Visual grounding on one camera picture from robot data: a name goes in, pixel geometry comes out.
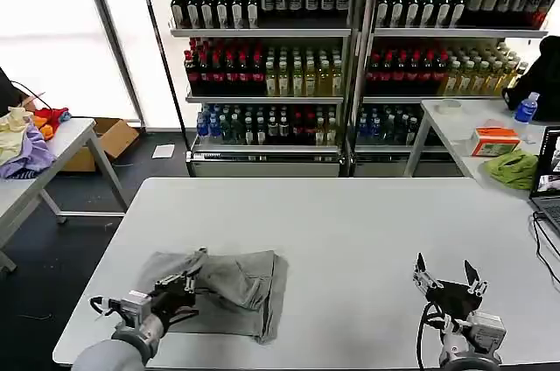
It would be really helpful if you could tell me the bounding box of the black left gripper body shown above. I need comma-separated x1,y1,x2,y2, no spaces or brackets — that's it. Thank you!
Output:
150,282,198,316

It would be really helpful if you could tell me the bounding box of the green cloth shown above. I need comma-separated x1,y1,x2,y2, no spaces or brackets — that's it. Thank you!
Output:
483,150,539,192

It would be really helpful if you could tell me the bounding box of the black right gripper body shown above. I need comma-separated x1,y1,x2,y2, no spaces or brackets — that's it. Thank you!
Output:
424,281,485,320

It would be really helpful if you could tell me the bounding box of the grey desk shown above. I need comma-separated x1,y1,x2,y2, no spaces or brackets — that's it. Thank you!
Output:
402,98,560,201

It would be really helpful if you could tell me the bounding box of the grey side table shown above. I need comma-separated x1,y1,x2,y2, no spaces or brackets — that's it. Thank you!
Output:
0,116,130,274

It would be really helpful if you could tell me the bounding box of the black slanted pole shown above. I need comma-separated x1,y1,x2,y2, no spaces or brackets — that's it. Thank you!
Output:
132,0,193,178

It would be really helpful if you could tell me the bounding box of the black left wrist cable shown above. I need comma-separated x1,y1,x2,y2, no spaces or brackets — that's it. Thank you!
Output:
88,295,122,320

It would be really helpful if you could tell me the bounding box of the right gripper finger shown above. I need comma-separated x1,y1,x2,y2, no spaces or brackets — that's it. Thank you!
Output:
411,252,444,291
463,259,489,298

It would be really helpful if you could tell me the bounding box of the orange tissue box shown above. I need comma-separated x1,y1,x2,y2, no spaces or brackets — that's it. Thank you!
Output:
470,126,522,158

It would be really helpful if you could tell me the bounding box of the black laptop cable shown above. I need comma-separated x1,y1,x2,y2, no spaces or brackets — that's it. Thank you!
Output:
531,209,560,293

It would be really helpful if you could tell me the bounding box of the black laptop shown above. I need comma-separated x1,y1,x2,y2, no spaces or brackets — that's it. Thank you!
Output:
528,125,560,232

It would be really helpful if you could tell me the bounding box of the cream cloth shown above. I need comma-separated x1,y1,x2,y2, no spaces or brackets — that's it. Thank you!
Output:
0,106,35,166

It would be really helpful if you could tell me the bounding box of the blue water bottle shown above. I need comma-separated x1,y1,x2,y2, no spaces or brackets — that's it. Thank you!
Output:
514,91,540,123

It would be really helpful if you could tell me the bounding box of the black bag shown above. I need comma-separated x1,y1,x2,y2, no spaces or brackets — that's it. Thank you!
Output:
0,66,27,116

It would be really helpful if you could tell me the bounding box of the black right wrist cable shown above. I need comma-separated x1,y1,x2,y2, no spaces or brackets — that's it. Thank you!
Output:
415,300,446,371

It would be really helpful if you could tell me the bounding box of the brown cardboard box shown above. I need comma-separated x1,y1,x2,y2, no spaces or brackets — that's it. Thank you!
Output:
60,117,140,173

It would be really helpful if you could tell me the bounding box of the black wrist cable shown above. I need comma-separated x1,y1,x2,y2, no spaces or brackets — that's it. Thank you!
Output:
88,295,122,320
415,300,446,371

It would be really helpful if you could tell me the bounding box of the purple cloth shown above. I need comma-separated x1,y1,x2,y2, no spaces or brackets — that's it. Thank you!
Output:
0,122,57,180

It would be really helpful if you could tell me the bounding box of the shelf rack with bottles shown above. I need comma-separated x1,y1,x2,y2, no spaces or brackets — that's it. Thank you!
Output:
349,0,552,178
168,0,358,178

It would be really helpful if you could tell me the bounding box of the red and orange cloth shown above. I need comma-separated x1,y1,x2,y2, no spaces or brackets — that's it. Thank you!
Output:
33,107,72,141

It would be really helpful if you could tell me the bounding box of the grey printed t-shirt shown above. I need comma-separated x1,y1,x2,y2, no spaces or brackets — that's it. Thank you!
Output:
138,247,290,345

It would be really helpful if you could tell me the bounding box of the person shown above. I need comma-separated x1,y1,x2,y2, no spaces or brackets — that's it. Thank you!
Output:
501,35,560,123

